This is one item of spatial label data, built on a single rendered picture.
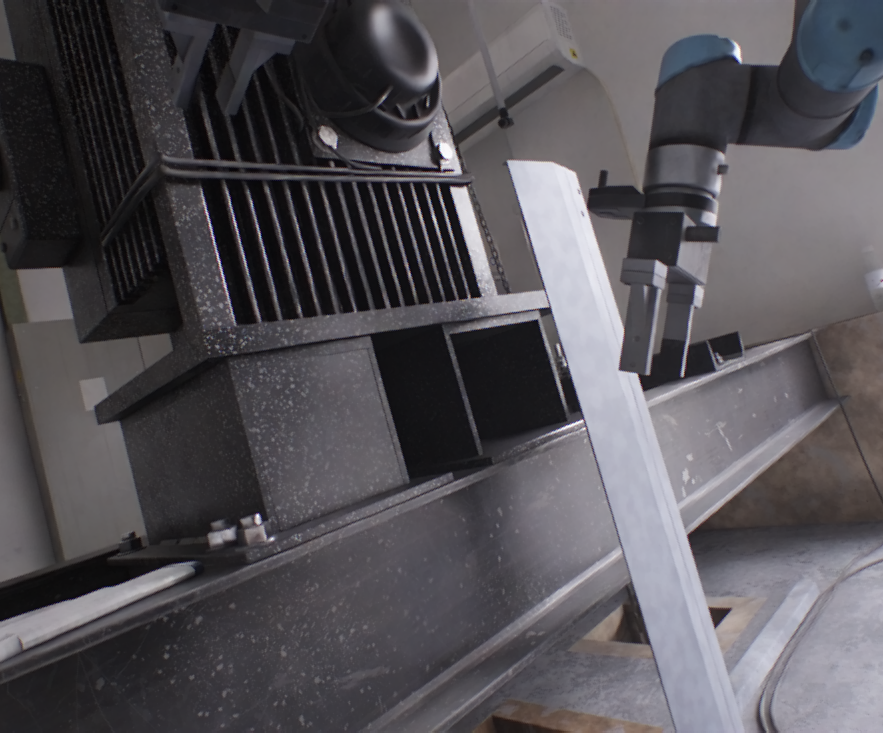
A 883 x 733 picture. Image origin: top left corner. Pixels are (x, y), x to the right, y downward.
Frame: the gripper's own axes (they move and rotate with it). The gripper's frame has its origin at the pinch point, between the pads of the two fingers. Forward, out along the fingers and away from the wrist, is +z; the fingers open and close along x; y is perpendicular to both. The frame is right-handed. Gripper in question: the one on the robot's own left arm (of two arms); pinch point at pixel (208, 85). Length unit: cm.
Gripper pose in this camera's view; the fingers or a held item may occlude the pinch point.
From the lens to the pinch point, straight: 67.3
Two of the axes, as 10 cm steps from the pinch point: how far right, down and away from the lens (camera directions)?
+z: -5.2, 4.9, 7.0
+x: -7.6, 1.2, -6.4
